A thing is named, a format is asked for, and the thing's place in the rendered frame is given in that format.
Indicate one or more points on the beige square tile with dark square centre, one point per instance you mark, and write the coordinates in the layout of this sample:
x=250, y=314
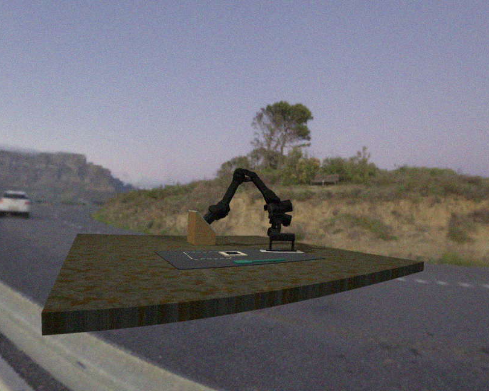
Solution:
x=229, y=254

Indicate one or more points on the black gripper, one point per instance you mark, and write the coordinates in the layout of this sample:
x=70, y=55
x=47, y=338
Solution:
x=276, y=215

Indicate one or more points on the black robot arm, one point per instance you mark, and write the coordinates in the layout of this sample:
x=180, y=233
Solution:
x=221, y=209

